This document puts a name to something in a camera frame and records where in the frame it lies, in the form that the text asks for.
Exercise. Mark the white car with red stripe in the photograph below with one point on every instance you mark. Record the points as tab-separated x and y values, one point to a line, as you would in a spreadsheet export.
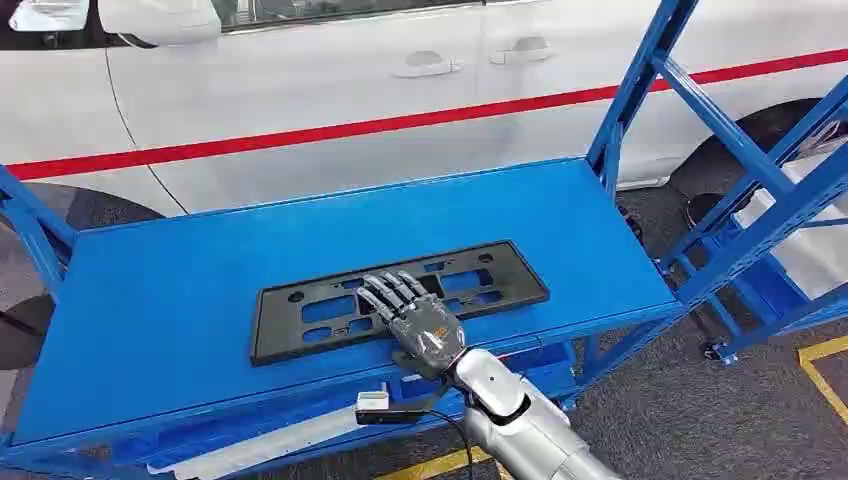
331	86

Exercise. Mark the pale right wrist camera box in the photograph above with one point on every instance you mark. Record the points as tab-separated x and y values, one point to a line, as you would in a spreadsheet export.
372	401

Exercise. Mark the blue metal shelf rack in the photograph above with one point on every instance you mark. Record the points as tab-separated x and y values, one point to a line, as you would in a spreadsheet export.
166	298

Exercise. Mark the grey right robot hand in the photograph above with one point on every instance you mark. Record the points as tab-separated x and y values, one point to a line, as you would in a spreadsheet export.
427	331

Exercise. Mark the black rack caster wheel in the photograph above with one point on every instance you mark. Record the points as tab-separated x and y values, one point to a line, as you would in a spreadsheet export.
717	352

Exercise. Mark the black license plate frame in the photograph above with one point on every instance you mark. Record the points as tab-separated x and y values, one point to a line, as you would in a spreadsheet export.
281	331

